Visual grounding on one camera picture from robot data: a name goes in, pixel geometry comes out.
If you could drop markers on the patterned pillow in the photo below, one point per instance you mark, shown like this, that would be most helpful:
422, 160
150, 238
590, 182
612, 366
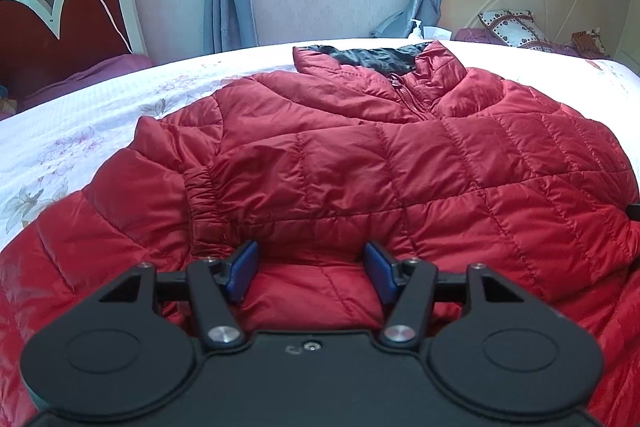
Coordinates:
515, 29

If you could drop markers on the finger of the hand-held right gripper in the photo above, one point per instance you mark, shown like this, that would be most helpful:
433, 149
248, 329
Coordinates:
635, 212

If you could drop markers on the floral white bed sheet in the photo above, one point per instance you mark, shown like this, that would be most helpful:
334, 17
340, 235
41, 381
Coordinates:
75, 132

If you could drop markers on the red heart-shaped headboard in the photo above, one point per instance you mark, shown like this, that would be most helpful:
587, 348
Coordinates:
30, 42

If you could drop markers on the white pump bottle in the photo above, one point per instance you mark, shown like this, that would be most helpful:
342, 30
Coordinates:
416, 29

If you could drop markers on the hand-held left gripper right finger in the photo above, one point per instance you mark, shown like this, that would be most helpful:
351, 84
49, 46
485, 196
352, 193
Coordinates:
378, 269

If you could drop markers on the red puffer jacket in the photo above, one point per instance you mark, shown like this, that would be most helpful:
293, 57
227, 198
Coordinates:
350, 167

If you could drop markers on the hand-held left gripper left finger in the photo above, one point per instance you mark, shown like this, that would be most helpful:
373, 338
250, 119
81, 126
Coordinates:
243, 269

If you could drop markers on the purple bed cover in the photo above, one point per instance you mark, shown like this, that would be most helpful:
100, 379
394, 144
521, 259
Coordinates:
85, 77
475, 36

